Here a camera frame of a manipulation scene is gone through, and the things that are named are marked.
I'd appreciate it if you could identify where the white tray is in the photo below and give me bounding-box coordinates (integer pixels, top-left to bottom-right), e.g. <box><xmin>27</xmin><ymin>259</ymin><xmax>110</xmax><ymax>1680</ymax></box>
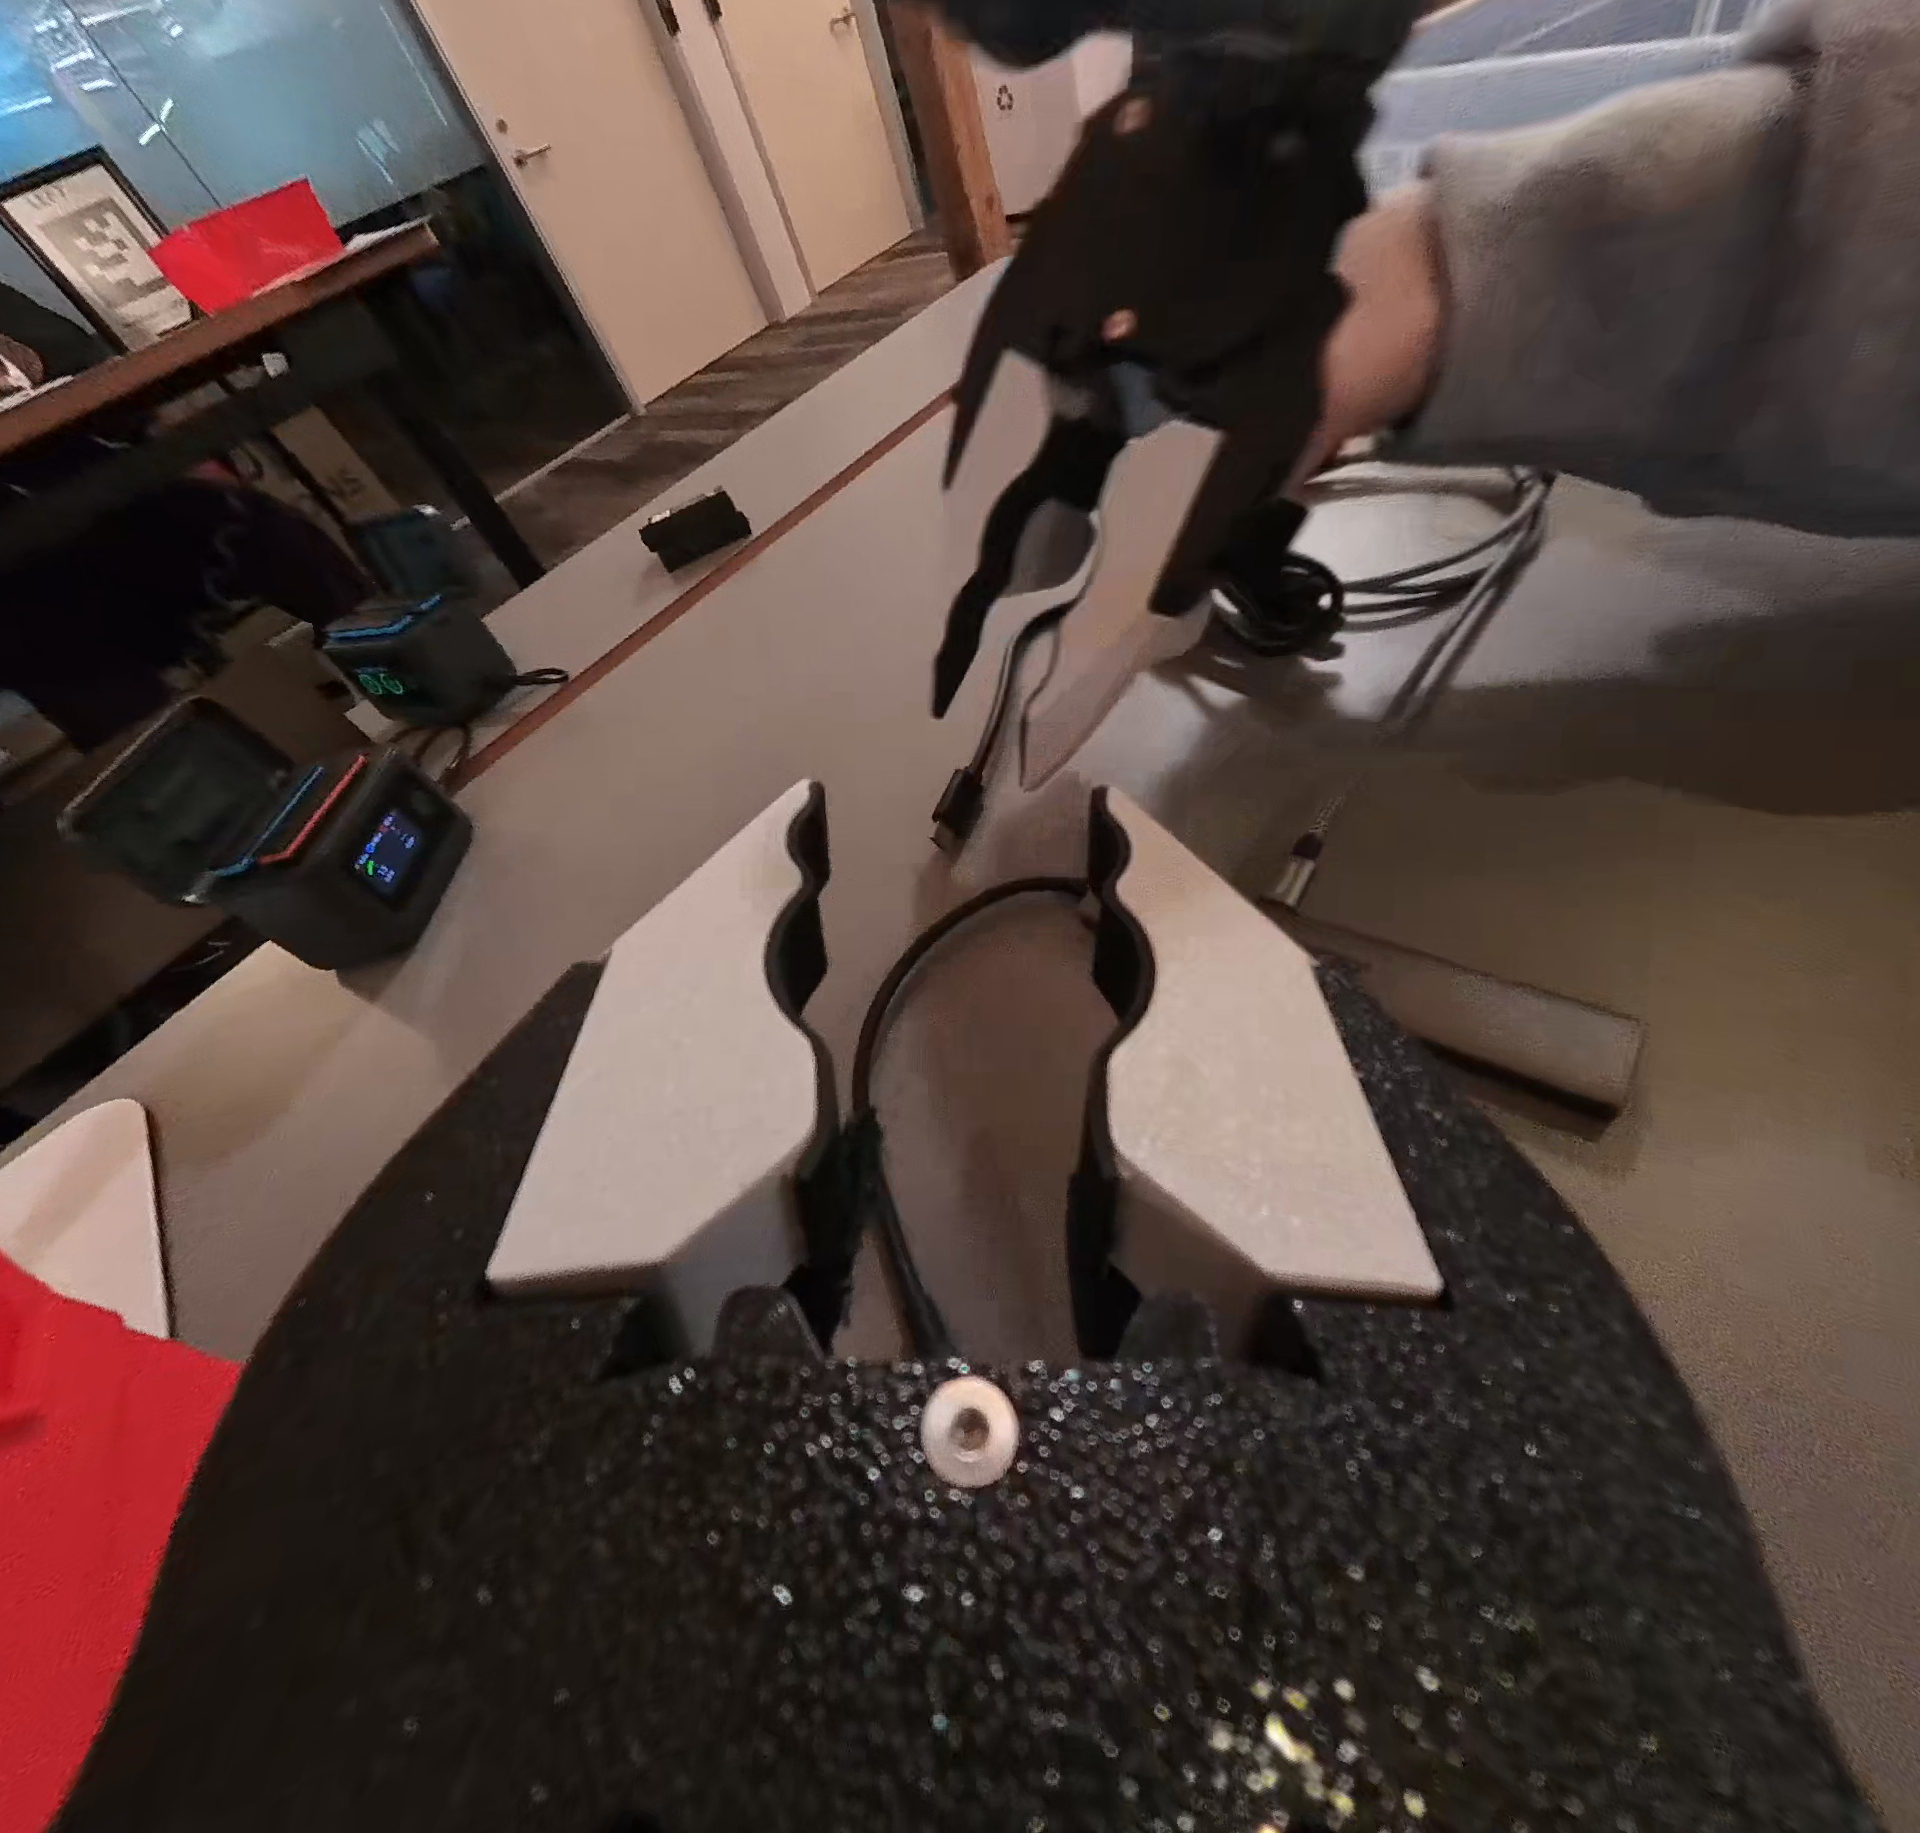
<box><xmin>0</xmin><ymin>1098</ymin><xmax>174</xmax><ymax>1339</ymax></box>

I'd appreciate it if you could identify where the person's right hand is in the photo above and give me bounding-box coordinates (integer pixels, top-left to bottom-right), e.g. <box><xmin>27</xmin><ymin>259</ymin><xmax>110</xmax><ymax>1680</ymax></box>
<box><xmin>1321</xmin><ymin>197</ymin><xmax>1456</xmax><ymax>444</ymax></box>

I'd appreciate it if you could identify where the white door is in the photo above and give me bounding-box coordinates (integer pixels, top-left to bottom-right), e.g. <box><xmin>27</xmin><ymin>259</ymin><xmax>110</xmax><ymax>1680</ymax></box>
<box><xmin>675</xmin><ymin>0</ymin><xmax>919</xmax><ymax>297</ymax></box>

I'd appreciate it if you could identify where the thin black cable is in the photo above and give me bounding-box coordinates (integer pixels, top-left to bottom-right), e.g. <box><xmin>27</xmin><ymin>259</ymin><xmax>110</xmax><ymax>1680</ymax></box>
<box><xmin>847</xmin><ymin>610</ymin><xmax>1104</xmax><ymax>1355</ymax></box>

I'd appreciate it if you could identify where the red box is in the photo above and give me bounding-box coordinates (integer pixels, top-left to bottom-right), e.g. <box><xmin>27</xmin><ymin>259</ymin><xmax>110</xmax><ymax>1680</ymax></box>
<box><xmin>151</xmin><ymin>179</ymin><xmax>350</xmax><ymax>316</ymax></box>

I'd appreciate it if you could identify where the red plastic bin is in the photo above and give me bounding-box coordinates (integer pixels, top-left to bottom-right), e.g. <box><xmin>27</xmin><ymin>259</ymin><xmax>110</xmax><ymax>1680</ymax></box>
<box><xmin>0</xmin><ymin>1245</ymin><xmax>245</xmax><ymax>1833</ymax></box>

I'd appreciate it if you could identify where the open dark case with display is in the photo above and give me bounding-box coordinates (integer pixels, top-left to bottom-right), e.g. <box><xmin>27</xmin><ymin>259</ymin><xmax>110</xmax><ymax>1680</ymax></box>
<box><xmin>61</xmin><ymin>693</ymin><xmax>473</xmax><ymax>971</ymax></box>

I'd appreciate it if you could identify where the braided usb-c cable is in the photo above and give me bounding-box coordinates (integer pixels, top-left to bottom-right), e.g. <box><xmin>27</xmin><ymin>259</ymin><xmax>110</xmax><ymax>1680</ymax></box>
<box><xmin>1201</xmin><ymin>460</ymin><xmax>1562</xmax><ymax>905</ymax></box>

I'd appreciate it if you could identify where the white recycling bin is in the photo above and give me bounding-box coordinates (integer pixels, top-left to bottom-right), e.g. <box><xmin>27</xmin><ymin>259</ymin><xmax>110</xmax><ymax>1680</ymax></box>
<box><xmin>966</xmin><ymin>41</ymin><xmax>1134</xmax><ymax>223</ymax></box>

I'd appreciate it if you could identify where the person's right forearm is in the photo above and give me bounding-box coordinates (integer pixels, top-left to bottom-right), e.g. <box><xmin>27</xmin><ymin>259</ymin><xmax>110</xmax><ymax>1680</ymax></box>
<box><xmin>1386</xmin><ymin>0</ymin><xmax>1920</xmax><ymax>815</ymax></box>

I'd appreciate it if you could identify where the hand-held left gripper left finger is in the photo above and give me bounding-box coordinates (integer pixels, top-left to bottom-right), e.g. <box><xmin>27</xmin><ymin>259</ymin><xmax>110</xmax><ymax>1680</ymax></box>
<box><xmin>483</xmin><ymin>778</ymin><xmax>843</xmax><ymax>1357</ymax></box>

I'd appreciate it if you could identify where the wooden post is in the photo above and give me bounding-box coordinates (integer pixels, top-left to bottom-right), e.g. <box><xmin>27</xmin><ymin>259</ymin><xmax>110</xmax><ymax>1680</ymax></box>
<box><xmin>886</xmin><ymin>0</ymin><xmax>1013</xmax><ymax>274</ymax></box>

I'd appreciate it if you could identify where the dark power station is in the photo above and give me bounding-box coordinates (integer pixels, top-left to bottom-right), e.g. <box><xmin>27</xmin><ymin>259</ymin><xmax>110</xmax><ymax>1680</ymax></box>
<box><xmin>318</xmin><ymin>591</ymin><xmax>519</xmax><ymax>730</ymax></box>

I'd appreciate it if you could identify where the wooden desk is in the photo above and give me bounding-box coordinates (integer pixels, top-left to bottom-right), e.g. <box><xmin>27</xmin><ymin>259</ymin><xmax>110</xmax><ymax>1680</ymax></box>
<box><xmin>0</xmin><ymin>216</ymin><xmax>549</xmax><ymax>590</ymax></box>

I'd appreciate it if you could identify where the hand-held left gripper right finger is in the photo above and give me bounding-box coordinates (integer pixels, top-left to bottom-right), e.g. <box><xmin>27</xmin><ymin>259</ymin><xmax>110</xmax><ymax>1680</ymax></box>
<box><xmin>1072</xmin><ymin>786</ymin><xmax>1447</xmax><ymax>1361</ymax></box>

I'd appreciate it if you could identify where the small black device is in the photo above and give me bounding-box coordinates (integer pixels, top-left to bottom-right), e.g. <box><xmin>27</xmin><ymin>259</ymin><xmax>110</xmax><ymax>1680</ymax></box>
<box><xmin>637</xmin><ymin>486</ymin><xmax>753</xmax><ymax>574</ymax></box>

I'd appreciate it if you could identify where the grey usb hub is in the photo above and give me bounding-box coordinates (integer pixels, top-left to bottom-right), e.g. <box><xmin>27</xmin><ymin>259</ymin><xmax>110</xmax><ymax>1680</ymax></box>
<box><xmin>1275</xmin><ymin>893</ymin><xmax>1643</xmax><ymax>1115</ymax></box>

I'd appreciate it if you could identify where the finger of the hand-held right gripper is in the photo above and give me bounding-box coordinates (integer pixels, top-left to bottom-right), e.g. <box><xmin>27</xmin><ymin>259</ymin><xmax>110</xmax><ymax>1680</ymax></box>
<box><xmin>1020</xmin><ymin>421</ymin><xmax>1227</xmax><ymax>796</ymax></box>
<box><xmin>931</xmin><ymin>421</ymin><xmax>1113</xmax><ymax>719</ymax></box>

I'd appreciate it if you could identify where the cardboard box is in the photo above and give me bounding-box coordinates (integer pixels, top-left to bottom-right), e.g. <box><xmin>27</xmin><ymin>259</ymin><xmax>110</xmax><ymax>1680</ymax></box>
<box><xmin>270</xmin><ymin>404</ymin><xmax>437</xmax><ymax>520</ymax></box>

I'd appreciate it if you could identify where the framed tag poster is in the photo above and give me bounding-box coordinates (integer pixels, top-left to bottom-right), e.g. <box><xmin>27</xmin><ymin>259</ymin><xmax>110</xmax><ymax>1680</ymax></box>
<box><xmin>0</xmin><ymin>151</ymin><xmax>198</xmax><ymax>353</ymax></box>

